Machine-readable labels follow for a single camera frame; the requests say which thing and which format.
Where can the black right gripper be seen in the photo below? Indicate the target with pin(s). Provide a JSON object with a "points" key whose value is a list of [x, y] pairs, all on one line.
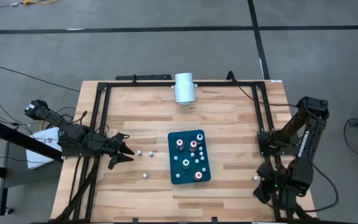
{"points": [[273, 189]]}

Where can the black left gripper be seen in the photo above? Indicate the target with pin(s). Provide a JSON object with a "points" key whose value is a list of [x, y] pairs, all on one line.
{"points": [[112, 146]]}

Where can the large magenta-tipped coloring bottle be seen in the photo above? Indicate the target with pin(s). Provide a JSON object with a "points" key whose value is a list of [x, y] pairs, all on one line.
{"points": [[179, 143]]}

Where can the large green-tipped coloring bottle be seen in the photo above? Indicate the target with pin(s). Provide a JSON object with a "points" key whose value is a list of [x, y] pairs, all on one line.
{"points": [[186, 162]]}

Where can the blue plastic bin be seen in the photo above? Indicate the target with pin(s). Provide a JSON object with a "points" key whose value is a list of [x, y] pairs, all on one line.
{"points": [[185, 177]]}

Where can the large red-tipped coloring bottle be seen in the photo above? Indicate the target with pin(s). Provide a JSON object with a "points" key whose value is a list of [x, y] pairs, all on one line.
{"points": [[193, 144], [198, 175]]}

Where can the large black-tipped coloring bottle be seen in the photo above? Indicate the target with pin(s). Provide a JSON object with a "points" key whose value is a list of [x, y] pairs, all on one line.
{"points": [[199, 137]]}

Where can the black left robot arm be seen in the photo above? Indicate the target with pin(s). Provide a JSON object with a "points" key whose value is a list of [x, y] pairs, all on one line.
{"points": [[73, 132]]}

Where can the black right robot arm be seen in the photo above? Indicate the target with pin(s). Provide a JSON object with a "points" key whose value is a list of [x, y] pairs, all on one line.
{"points": [[306, 149]]}

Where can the black power strip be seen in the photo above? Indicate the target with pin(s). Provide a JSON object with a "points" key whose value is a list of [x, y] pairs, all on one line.
{"points": [[145, 77]]}

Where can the white cardboard box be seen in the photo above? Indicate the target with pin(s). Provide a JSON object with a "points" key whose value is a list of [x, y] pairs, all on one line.
{"points": [[37, 155]]}

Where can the white cylinder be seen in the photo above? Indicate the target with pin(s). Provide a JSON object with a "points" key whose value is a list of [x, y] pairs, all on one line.
{"points": [[184, 88]]}

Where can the black desk beam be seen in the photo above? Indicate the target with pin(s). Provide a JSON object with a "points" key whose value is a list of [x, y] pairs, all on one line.
{"points": [[17, 137]]}

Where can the white plug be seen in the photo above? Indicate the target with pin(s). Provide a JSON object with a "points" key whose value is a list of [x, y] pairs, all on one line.
{"points": [[14, 4]]}

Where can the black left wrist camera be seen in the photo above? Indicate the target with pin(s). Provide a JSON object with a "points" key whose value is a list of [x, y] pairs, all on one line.
{"points": [[123, 136]]}

